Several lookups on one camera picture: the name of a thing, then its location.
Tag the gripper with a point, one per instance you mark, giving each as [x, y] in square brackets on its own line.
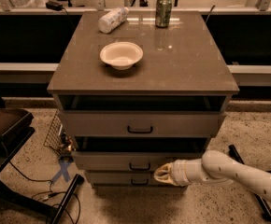
[178, 172]

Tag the drawer grey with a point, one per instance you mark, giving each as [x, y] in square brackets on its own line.
[118, 178]
[127, 161]

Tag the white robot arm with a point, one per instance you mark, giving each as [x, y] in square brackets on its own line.
[215, 167]

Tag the grey drawer cabinet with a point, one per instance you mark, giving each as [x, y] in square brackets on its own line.
[181, 70]

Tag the black metal stand leg left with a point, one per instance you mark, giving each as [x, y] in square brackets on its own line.
[77, 180]

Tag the black metal stand leg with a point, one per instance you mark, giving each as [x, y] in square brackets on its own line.
[77, 180]
[266, 210]

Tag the blue tape cross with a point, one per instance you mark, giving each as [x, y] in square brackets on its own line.
[63, 171]

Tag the black metal stand leg right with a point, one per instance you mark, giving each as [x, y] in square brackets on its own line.
[266, 210]

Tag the white paper bowl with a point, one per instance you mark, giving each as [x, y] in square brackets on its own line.
[121, 55]

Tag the white plastic bottle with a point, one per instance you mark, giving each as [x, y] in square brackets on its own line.
[113, 19]

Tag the brown chair seat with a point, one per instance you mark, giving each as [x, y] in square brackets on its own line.
[13, 121]

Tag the green soda can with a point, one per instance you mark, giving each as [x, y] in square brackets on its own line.
[163, 13]

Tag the black power adapter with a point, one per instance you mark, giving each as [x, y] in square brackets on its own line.
[54, 5]

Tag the top drawer with black handle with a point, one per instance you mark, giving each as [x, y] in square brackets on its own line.
[141, 124]

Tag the wire mesh basket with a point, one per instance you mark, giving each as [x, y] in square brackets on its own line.
[57, 140]

